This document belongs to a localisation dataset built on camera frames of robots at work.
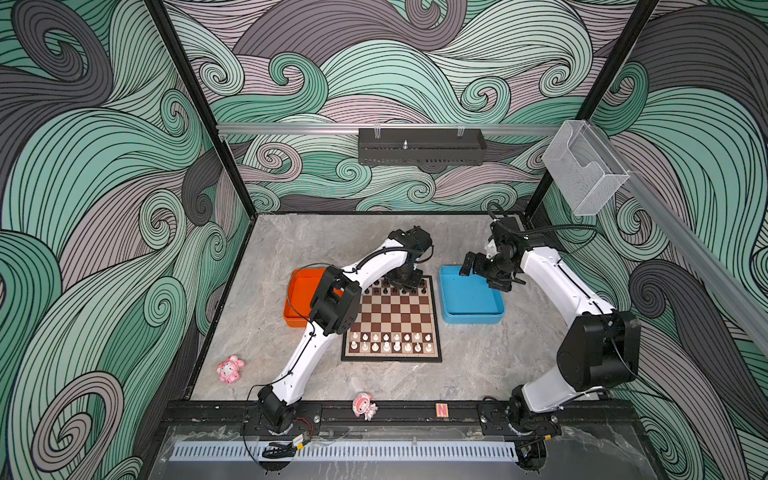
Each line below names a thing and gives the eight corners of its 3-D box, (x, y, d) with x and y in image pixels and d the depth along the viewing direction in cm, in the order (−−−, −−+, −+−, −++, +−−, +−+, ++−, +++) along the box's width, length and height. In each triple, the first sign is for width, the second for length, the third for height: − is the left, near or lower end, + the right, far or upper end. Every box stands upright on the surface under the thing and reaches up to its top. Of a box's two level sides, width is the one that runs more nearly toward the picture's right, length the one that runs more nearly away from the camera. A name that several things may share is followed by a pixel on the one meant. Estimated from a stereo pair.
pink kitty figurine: (218, 383, 81) (213, 379, 78) (226, 359, 85) (221, 355, 82) (239, 383, 81) (234, 379, 78) (246, 359, 85) (241, 355, 82)
